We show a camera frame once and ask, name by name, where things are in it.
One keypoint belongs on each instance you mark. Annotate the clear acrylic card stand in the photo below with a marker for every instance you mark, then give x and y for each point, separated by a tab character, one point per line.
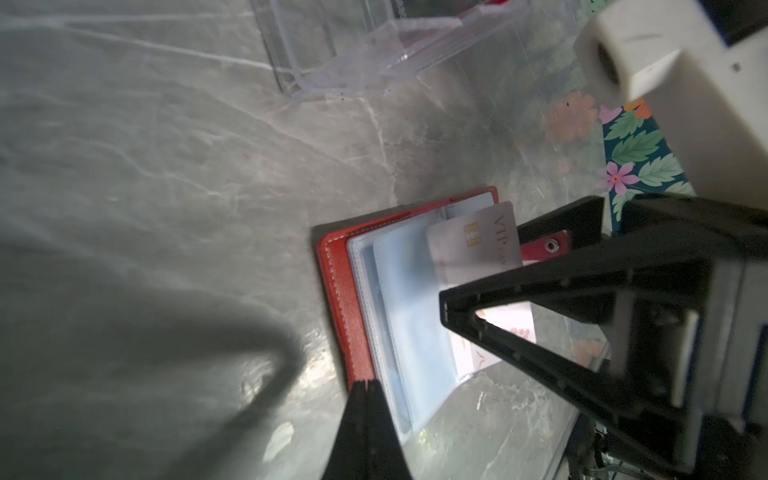
322	49

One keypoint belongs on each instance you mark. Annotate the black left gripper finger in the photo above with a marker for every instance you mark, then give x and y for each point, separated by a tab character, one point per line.
366	446

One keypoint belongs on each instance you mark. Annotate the white pink VIP card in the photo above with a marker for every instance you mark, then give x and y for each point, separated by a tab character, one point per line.
472	247

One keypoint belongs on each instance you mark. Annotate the red leather card holder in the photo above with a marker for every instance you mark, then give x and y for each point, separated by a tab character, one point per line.
383	292

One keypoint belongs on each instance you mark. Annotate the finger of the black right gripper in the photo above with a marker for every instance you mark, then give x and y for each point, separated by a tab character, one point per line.
582	219
540	312

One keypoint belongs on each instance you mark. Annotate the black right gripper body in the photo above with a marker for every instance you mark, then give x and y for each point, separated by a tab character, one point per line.
728	381

